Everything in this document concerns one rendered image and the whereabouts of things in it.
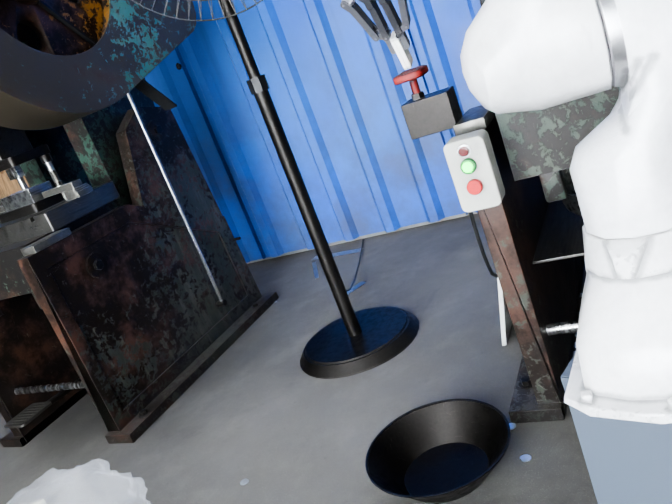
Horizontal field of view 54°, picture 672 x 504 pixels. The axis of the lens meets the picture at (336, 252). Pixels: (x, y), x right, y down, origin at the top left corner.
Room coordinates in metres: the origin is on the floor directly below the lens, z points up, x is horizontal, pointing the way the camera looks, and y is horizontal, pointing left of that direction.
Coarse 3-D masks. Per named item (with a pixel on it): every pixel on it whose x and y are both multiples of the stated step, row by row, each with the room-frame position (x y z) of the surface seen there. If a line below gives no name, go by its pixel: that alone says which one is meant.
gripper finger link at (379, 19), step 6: (366, 0) 1.24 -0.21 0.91; (366, 6) 1.24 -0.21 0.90; (372, 6) 1.24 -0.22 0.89; (378, 6) 1.27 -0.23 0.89; (372, 12) 1.25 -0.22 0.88; (378, 12) 1.26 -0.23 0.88; (378, 18) 1.25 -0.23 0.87; (384, 18) 1.28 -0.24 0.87; (378, 24) 1.26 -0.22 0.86; (384, 24) 1.27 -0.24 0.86; (384, 30) 1.26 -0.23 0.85; (390, 30) 1.29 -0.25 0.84; (384, 36) 1.27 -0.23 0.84
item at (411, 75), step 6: (420, 66) 1.29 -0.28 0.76; (426, 66) 1.29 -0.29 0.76; (402, 72) 1.31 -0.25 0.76; (408, 72) 1.27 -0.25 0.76; (414, 72) 1.25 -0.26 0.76; (420, 72) 1.25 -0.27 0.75; (426, 72) 1.28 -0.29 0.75; (396, 78) 1.27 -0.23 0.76; (402, 78) 1.26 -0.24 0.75; (408, 78) 1.26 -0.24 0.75; (414, 78) 1.25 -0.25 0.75; (396, 84) 1.28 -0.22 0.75; (414, 84) 1.28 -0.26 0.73; (414, 90) 1.28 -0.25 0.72
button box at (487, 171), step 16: (448, 144) 1.15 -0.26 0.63; (480, 144) 1.13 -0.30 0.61; (448, 160) 1.16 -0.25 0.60; (480, 160) 1.13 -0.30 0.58; (464, 176) 1.15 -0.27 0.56; (480, 176) 1.14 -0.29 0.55; (496, 176) 1.14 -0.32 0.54; (464, 192) 1.15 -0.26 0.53; (480, 192) 1.14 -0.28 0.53; (496, 192) 1.13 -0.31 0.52; (464, 208) 1.16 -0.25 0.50; (480, 208) 1.14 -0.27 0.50; (480, 240) 1.18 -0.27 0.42
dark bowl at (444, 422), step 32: (416, 416) 1.28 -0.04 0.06; (448, 416) 1.26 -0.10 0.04; (480, 416) 1.21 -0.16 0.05; (384, 448) 1.22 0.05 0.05; (416, 448) 1.23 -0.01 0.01; (448, 448) 1.21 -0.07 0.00; (480, 448) 1.17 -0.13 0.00; (384, 480) 1.13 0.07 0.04; (416, 480) 1.15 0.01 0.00; (448, 480) 1.11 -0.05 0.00; (480, 480) 1.03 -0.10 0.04
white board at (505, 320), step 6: (498, 282) 1.52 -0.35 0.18; (498, 288) 1.52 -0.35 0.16; (498, 294) 1.52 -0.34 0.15; (504, 300) 1.53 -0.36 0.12; (504, 306) 1.53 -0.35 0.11; (504, 312) 1.52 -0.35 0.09; (504, 318) 1.52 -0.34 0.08; (510, 318) 1.61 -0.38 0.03; (504, 324) 1.53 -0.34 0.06; (510, 324) 1.61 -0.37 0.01; (504, 330) 1.53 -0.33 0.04; (504, 336) 1.53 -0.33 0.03; (504, 342) 1.53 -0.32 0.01
